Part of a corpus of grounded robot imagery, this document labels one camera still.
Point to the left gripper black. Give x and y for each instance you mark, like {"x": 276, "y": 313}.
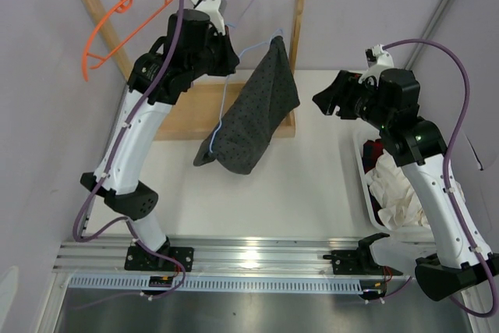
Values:
{"x": 231, "y": 59}

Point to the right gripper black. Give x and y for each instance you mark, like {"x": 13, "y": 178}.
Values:
{"x": 334, "y": 96}

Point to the light blue wire hanger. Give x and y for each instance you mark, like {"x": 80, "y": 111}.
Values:
{"x": 278, "y": 32}

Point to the dark grey dotted skirt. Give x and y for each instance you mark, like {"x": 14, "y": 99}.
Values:
{"x": 240, "y": 140}

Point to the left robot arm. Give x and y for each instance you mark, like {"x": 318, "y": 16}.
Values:
{"x": 196, "y": 44}

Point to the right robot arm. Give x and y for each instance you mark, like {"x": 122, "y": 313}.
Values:
{"x": 389, "y": 102}

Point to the orange plastic hanger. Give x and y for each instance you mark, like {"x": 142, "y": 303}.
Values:
{"x": 113, "y": 30}

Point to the white plastic basket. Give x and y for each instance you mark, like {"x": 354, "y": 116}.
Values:
{"x": 372, "y": 207}

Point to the wooden clothes rack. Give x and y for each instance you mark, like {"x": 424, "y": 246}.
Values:
{"x": 197, "y": 111}

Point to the red plaid cloth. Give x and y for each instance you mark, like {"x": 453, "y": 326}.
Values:
{"x": 372, "y": 150}

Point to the white crumpled cloth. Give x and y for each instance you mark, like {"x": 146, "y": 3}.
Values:
{"x": 399, "y": 204}

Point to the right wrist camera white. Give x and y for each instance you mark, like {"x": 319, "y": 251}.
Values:
{"x": 378, "y": 60}

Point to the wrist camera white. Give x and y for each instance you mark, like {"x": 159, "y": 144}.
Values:
{"x": 378, "y": 60}
{"x": 214, "y": 9}

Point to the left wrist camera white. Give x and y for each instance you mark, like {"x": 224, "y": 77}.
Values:
{"x": 214, "y": 9}

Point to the aluminium mounting rail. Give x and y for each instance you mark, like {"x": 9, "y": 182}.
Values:
{"x": 257, "y": 257}

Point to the white slotted cable duct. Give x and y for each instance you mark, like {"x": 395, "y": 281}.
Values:
{"x": 335, "y": 286}

